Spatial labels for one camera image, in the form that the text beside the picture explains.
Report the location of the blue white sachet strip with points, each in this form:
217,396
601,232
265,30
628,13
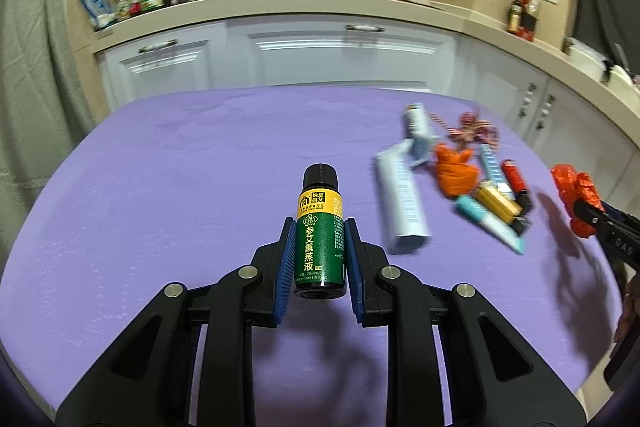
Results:
493,171

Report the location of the grey curtain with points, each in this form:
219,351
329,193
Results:
44,113

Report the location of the white cabinet drawer front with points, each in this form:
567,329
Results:
278,50

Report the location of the red orange plastic bag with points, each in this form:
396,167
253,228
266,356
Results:
573,185

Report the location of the green yellow bottle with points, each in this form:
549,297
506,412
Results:
319,266

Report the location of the person's hand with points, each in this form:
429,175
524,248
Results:
631,308

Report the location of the purple tablecloth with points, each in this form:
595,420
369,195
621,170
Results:
185,187

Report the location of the red black utensil box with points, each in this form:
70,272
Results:
527,28

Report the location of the blue white package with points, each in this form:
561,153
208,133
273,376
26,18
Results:
100,13

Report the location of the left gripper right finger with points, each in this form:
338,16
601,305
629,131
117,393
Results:
453,358

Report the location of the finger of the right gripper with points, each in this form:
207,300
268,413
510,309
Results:
621,216
589,218

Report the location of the white bowl with ladle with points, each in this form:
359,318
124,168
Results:
620,79

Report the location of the red black bottle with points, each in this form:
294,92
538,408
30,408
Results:
518,186

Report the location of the yellow black bottle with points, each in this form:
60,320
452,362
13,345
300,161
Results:
505,209

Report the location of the small orange plastic bag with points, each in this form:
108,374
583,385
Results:
455,175

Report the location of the dark sauce bottle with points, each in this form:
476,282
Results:
515,15

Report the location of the white plastic container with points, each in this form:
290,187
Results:
584,58

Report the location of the small white tube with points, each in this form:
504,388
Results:
420,133

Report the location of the teal white tube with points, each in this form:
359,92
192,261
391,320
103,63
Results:
480,215

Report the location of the large white blue tube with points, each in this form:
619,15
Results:
405,224

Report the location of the white corner cabinet doors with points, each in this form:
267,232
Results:
500,82

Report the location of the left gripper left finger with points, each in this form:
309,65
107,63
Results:
186,357

